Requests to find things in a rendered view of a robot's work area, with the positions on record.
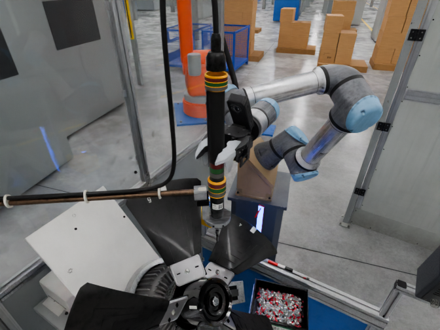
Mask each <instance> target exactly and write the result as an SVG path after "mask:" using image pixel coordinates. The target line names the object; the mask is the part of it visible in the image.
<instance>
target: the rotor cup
mask: <svg viewBox="0 0 440 330"><path fill-rule="evenodd" d="M199 280H206V281H200V282H199ZM184 295H189V296H188V300H187V302H186V303H185V305H184V307H183V309H182V311H181V313H180V315H179V317H178V319H176V320H175V321H173V323H174V325H176V326H177V327H178V328H180V329H184V330H193V329H196V327H200V326H202V327H219V326H221V325H223V324H224V323H225V322H226V321H227V320H228V318H229V316H230V313H231V310H232V295H231V292H230V289H229V287H228V285H227V284H226V282H225V281H223V280H222V279H220V278H200V279H197V280H195V281H193V282H190V283H187V284H185V285H182V286H177V285H176V284H175V283H174V284H173V286H172V287H171V290H170V292H169V295H168V300H170V299H174V298H177V297H181V296H184ZM215 297H217V298H218V299H219V304H218V305H217V306H214V305H213V298H215ZM189 306H196V307H197V309H190V308H189Z"/></svg>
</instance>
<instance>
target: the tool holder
mask: <svg viewBox="0 0 440 330"><path fill-rule="evenodd" d="M199 187H205V188H206V185H199V186H194V200H196V205H197V206H201V207H202V219H203V220H204V222H205V223H206V224H207V225H208V226H210V227H213V228H221V227H224V226H226V225H228V224H229V222H230V218H231V214H230V211H229V210H228V209H227V208H225V207H224V209H223V217H222V218H220V219H214V218H212V217H211V209H210V201H209V194H208V191H207V190H205V191H198V189H199Z"/></svg>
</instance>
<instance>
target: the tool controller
mask: <svg viewBox="0 0 440 330"><path fill-rule="evenodd" d="M415 297H418V298H419V299H422V300H425V301H428V302H429V303H430V306H431V307H433V308H439V306H440V246H439V247H438V248H437V249H436V250H435V251H434V252H433V253H432V254H431V255H430V256H429V257H428V258H427V259H426V260H425V261H424V262H423V263H422V264H421V265H420V266H419V267H418V268H417V276H416V290H415Z"/></svg>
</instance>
